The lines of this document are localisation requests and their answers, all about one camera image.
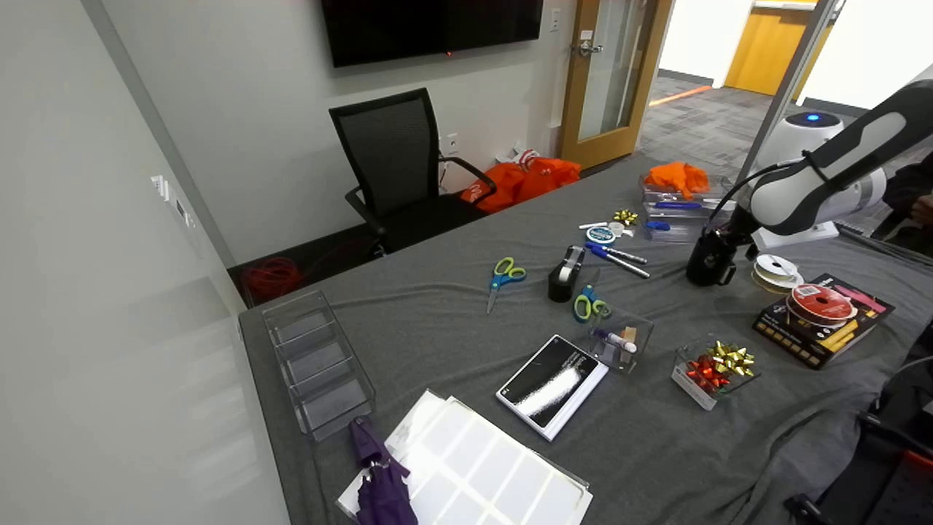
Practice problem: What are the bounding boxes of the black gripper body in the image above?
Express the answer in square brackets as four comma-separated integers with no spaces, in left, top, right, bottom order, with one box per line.
[719,207,759,262]

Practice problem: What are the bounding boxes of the black cup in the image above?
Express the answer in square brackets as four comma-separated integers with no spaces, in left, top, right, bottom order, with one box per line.
[686,227,738,287]

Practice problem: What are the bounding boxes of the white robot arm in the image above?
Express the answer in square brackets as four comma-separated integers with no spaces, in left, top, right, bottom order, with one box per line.
[719,79,933,261]

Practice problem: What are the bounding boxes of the white tape roll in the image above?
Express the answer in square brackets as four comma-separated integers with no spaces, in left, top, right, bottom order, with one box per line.
[753,254,805,292]

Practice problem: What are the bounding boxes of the clear blue storage box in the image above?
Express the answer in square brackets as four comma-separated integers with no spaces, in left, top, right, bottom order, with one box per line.
[643,192,734,243]

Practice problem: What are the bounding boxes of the orange cloth on table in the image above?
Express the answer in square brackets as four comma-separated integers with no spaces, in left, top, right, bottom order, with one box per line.
[643,160,712,200]

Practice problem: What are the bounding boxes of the red ribbon spool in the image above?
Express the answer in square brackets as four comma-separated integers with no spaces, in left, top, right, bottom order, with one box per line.
[788,284,856,327]

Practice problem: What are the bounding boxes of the blue white pens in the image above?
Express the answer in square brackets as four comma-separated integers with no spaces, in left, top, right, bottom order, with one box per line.
[585,243,649,280]

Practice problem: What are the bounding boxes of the grey table cloth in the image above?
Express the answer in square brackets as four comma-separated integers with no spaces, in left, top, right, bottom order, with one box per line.
[277,159,933,525]

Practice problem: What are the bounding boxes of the box of gift bows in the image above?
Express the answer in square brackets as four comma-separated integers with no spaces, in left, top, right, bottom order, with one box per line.
[670,340,759,411]

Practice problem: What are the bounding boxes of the clear box with markers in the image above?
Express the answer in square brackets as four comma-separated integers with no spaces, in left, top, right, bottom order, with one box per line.
[591,324,654,375]

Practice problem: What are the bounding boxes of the small green blue scissors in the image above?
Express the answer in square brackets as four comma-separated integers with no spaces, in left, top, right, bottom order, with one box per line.
[572,287,611,324]

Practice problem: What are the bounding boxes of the black tape dispenser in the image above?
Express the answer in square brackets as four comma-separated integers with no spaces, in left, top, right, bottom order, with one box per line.
[549,245,585,305]

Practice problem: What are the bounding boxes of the wooden glass door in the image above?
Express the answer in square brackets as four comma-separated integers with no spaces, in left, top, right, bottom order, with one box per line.
[556,0,674,171]

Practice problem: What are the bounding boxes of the orange bags on floor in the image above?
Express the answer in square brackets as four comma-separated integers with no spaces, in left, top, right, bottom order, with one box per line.
[458,159,584,213]

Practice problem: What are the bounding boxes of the black white tablet box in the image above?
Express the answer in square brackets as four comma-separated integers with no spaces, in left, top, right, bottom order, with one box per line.
[496,332,608,442]

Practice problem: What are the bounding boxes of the black chair at right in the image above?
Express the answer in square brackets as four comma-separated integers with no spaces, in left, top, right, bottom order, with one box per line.
[783,324,933,525]

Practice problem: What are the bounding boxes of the black office chair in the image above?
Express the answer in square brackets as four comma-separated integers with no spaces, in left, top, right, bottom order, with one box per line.
[330,89,496,254]

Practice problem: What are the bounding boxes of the white label sheets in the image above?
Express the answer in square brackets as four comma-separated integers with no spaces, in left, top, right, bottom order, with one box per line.
[336,389,595,525]

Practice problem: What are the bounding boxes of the clear plastic tray organizer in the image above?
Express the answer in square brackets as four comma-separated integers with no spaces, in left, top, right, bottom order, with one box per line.
[261,294,371,442]

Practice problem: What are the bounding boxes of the purple glove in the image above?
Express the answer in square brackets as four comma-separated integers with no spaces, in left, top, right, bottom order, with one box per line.
[350,421,417,525]

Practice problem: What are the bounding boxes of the white blue tape ring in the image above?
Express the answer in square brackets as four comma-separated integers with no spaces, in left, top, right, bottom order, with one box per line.
[578,220,635,249]

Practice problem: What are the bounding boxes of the black wall television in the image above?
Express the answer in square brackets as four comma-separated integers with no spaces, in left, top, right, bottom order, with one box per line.
[321,0,546,67]

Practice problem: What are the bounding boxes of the red cable coil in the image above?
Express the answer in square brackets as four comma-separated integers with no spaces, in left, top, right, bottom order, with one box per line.
[241,257,312,305]

